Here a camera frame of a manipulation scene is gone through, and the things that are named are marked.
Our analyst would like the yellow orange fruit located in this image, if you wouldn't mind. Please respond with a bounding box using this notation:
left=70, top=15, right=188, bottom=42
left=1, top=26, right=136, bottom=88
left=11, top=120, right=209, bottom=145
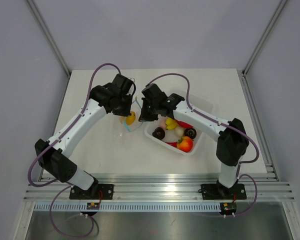
left=125, top=111, right=136, bottom=126

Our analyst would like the clear zip top bag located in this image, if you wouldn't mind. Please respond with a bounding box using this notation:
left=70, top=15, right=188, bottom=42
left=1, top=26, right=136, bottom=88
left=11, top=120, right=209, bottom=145
left=114, top=96, right=143, bottom=138

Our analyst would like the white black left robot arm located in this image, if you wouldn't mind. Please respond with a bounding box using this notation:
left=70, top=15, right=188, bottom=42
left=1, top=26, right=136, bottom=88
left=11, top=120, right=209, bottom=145
left=35, top=73, right=136, bottom=199

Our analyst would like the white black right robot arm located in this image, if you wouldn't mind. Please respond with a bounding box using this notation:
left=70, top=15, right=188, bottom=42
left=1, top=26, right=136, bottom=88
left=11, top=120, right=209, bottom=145
left=139, top=83, right=249, bottom=199

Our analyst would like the pink peach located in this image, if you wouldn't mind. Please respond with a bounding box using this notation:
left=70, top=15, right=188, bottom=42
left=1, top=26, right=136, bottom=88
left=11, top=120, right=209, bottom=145
left=159, top=119, right=167, bottom=130

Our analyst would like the yellow banana bunch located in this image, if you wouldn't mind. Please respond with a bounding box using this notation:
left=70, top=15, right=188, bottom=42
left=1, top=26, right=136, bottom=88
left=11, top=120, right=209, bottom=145
left=165, top=117, right=179, bottom=130

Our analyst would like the dark purple plum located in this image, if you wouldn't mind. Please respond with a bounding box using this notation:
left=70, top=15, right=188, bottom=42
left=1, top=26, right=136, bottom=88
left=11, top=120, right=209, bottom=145
left=152, top=127, right=166, bottom=141

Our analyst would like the red chili pepper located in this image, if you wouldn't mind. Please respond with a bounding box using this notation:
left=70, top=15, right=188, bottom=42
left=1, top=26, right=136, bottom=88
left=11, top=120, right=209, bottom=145
left=164, top=120, right=193, bottom=148

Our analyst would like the white garlic bulb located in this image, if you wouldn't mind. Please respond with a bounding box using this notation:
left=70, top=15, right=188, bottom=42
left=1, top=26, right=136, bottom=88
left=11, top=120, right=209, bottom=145
left=174, top=126, right=185, bottom=138

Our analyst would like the white perforated plastic basket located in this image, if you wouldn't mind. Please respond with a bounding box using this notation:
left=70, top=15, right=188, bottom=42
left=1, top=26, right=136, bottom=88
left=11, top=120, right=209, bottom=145
left=144, top=93, right=215, bottom=156

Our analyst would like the orange red tomato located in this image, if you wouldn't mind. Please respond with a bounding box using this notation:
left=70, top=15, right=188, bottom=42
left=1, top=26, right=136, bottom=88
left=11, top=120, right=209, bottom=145
left=176, top=136, right=194, bottom=153

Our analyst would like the left small circuit board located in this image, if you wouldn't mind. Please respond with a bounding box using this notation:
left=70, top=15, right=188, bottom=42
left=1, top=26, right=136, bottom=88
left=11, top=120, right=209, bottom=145
left=86, top=202, right=100, bottom=211

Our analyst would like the small circuit board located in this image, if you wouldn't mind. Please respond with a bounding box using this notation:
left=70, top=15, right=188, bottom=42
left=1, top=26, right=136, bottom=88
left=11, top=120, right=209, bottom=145
left=86, top=202, right=100, bottom=211
left=220, top=202, right=237, bottom=216

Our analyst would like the right small circuit board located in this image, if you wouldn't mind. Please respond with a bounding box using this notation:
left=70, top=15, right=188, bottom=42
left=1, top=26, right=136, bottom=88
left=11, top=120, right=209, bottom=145
left=220, top=202, right=237, bottom=216

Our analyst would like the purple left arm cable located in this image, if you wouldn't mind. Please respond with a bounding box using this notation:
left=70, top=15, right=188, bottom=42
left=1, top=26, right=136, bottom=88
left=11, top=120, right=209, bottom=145
left=27, top=63, right=121, bottom=237

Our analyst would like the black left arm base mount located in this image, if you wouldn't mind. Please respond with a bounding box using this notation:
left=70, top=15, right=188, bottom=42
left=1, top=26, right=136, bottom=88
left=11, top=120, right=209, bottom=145
left=69, top=183, right=114, bottom=200

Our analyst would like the left aluminium corner post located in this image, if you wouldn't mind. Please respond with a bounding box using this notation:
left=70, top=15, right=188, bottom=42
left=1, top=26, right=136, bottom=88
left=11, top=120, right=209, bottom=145
left=24, top=0, right=71, bottom=79

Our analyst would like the aluminium corner post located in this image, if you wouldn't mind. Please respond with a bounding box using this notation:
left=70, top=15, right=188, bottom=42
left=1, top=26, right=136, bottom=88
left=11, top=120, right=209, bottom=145
left=242, top=0, right=290, bottom=77
left=24, top=0, right=71, bottom=79

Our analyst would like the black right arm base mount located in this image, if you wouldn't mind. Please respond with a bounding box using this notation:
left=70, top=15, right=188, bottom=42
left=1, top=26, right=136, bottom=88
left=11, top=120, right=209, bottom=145
left=198, top=183, right=247, bottom=200

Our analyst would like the white slotted cable duct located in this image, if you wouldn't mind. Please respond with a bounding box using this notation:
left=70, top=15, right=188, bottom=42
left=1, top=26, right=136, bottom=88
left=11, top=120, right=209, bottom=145
left=34, top=201, right=221, bottom=213

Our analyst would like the aluminium rail frame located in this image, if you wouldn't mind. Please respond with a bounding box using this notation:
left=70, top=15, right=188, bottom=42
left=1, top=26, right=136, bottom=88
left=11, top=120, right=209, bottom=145
left=22, top=73, right=296, bottom=203

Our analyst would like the right aluminium corner post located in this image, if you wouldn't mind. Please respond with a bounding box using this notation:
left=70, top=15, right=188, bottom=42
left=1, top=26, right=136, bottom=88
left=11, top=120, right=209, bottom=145
left=242, top=0, right=290, bottom=77

